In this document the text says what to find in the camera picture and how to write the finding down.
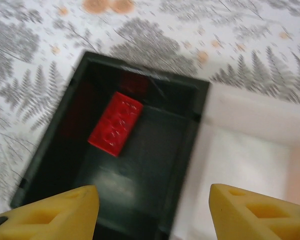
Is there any red lego brick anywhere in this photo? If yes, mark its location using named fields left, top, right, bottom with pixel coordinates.
left=87, top=91, right=144, bottom=158

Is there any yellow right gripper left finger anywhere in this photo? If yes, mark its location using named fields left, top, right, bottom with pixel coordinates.
left=0, top=184, right=100, bottom=240

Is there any black plastic bin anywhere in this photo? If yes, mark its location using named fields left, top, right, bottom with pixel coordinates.
left=9, top=51, right=211, bottom=240

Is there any white translucent plastic bin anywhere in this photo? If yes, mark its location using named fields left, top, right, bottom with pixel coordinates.
left=169, top=82, right=300, bottom=240

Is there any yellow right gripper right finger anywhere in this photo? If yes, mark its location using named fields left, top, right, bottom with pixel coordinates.
left=209, top=183, right=300, bottom=240

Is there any floral patterned tablecloth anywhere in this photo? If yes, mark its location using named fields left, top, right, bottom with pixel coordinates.
left=0, top=0, right=300, bottom=222

